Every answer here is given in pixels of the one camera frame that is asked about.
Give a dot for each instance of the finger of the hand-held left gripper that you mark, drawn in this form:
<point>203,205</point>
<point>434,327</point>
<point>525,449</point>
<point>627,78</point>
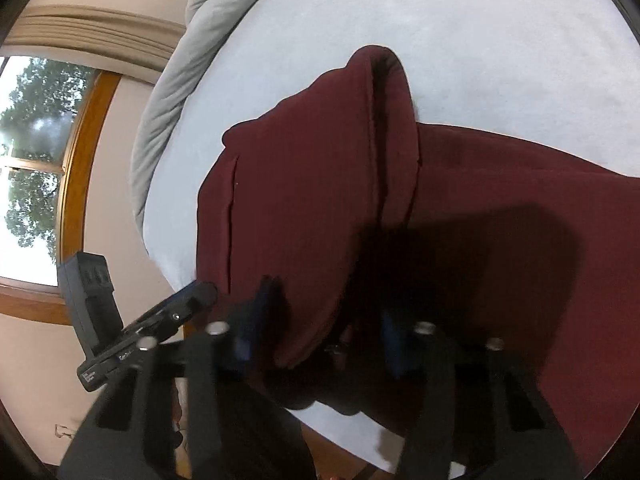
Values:
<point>192,300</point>

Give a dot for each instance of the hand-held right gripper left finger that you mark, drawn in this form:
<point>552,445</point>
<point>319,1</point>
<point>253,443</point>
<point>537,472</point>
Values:
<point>247,330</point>

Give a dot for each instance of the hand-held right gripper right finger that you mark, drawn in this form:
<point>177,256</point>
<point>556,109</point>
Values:
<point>397,345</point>

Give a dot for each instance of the maroon pants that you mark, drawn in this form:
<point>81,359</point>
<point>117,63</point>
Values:
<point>310,185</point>

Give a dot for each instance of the wooden framed window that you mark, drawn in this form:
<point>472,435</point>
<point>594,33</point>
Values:
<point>82,160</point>

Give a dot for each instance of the grey duvet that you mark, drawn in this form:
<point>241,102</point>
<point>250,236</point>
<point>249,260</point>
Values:
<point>165,110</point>

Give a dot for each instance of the beige curtain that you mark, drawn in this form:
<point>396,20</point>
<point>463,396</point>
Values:
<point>100,30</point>

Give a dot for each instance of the bed with light blue sheet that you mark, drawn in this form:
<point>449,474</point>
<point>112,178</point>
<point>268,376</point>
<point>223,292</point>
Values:
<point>475,35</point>

